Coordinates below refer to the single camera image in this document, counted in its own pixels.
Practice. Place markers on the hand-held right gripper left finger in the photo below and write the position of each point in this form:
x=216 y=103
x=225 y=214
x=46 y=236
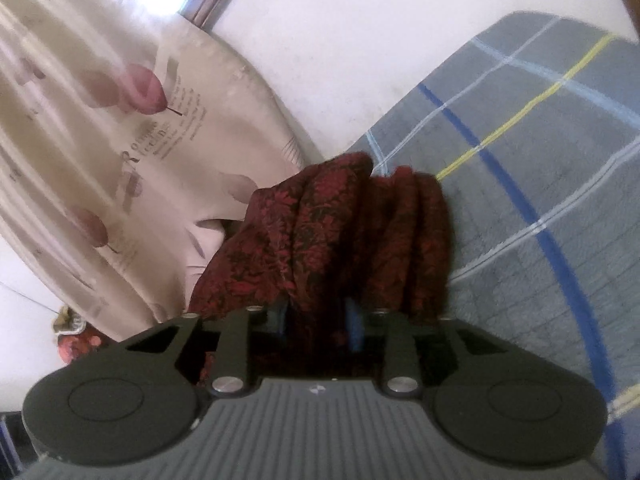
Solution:
x=235 y=350

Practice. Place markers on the dark red floral garment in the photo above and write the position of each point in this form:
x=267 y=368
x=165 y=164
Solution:
x=320 y=240

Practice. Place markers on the pale patterned pillow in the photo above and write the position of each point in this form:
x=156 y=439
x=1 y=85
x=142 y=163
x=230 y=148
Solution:
x=210 y=250

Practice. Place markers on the floral printed cloth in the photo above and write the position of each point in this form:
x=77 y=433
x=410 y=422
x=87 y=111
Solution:
x=75 y=335

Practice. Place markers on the beige printed curtain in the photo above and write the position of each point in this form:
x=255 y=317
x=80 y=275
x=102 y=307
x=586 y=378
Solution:
x=110 y=160

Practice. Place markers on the grey plaid blanket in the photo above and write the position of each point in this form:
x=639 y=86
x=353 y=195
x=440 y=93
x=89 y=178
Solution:
x=540 y=200

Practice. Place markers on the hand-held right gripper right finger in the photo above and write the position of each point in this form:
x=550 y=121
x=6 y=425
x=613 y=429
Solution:
x=356 y=325

